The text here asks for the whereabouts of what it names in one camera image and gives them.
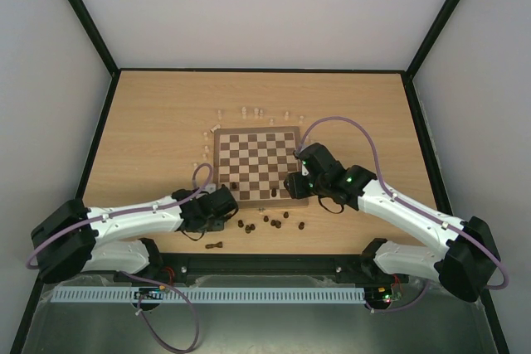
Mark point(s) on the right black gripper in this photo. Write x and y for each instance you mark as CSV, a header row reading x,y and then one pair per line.
x,y
294,186

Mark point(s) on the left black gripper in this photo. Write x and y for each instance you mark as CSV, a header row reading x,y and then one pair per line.
x,y
217,225

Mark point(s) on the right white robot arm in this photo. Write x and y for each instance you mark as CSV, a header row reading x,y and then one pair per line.
x,y
460,255

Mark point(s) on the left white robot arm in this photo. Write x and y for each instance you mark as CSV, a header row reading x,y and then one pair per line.
x,y
78,239

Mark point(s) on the wooden chess board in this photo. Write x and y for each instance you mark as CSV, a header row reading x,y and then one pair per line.
x,y
258,160

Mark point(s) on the lying dark king piece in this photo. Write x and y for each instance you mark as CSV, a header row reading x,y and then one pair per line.
x,y
214,245

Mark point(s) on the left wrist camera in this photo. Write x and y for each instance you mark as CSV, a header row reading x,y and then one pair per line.
x,y
210,186

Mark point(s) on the black metal frame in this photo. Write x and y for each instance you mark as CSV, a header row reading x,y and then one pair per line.
x,y
337,62

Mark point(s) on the white slotted cable duct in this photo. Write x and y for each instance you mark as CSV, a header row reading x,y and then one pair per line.
x,y
70,294

